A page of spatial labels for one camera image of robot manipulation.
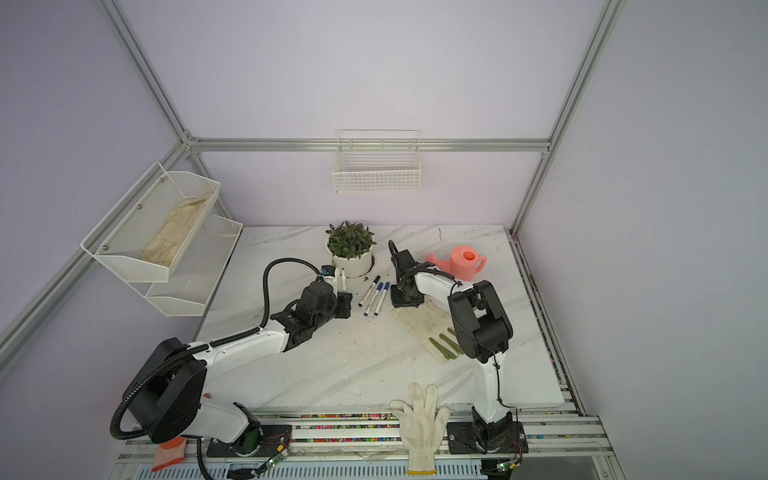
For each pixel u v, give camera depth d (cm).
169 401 42
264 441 73
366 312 96
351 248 93
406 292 84
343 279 85
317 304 66
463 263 98
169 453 72
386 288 103
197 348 47
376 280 104
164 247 75
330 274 77
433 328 93
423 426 77
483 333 53
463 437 74
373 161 95
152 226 76
